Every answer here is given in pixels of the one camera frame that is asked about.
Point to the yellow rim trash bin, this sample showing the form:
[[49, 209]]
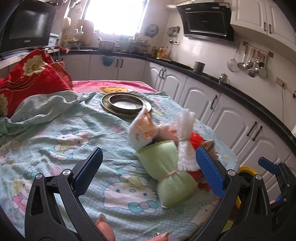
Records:
[[246, 173]]

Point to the metal plate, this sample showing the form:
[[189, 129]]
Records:
[[107, 106]]

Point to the left hand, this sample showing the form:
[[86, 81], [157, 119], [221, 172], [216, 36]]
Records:
[[107, 231]]

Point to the small steel teapot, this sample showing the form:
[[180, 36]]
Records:
[[223, 78]]

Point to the blue hanging basket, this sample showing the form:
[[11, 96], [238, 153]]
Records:
[[107, 60]]

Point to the black microwave oven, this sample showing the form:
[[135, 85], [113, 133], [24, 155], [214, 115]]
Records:
[[28, 27]]

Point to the black range hood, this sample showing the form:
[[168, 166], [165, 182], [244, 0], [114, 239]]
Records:
[[208, 21]]

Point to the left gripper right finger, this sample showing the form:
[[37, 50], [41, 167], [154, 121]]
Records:
[[253, 221]]

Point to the hanging wire strainer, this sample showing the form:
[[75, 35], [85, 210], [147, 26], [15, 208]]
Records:
[[232, 65]]

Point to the dark metal canister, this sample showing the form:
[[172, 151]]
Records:
[[199, 67]]

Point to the steel cooking pot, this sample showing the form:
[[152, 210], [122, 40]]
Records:
[[106, 46]]

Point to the metal bowl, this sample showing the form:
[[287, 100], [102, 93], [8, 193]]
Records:
[[124, 103]]

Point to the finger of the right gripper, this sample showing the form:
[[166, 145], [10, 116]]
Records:
[[269, 166]]

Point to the pink bed sheet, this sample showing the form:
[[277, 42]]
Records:
[[111, 86]]

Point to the orange snack wrapper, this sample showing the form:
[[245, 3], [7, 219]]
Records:
[[142, 130]]

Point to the red plastic bag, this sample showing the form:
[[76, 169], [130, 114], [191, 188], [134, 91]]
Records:
[[199, 142]]

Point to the green mesh scrubber bundle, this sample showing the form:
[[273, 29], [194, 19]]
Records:
[[160, 160]]

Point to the red floral pillow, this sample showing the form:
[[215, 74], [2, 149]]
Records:
[[36, 73]]

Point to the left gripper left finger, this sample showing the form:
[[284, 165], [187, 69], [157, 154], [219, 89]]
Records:
[[43, 220]]

